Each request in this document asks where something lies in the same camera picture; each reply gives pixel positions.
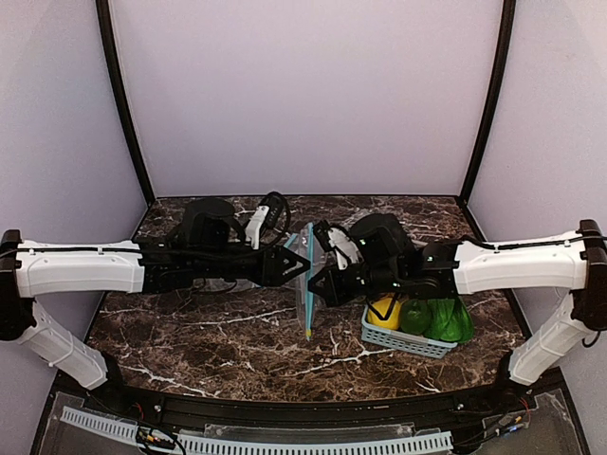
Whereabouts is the yellow lemon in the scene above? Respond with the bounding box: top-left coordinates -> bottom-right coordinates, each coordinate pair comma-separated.
366,294 -> 402,330

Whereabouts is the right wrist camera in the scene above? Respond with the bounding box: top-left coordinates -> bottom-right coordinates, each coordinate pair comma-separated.
313,220 -> 360,270

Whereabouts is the green white bok choy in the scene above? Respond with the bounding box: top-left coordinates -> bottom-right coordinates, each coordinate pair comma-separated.
423,299 -> 475,344

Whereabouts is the black left frame post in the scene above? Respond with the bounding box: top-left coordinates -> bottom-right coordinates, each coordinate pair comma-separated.
95,0 -> 156,207

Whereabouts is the clear zip bag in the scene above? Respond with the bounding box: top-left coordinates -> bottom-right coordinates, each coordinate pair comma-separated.
202,279 -> 257,293
285,222 -> 328,341

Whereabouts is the black right frame post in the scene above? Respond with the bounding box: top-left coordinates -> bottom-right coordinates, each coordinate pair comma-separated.
459,0 -> 517,206

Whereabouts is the light blue plastic basket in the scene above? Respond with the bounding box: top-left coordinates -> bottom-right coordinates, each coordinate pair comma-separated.
361,308 -> 458,359

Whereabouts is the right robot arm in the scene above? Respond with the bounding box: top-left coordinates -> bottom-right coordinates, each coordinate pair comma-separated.
296,213 -> 606,387

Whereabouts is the green avocado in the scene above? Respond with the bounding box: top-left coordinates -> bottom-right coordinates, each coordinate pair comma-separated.
399,300 -> 432,336

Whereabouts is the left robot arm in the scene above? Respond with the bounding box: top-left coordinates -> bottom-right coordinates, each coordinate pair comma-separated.
1,192 -> 310,391

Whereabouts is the white slotted cable duct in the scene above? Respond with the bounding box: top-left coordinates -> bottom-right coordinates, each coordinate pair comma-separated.
60,406 -> 453,455

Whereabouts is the black frame post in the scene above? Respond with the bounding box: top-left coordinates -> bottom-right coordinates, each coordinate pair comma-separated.
95,0 -> 156,207
459,0 -> 517,206

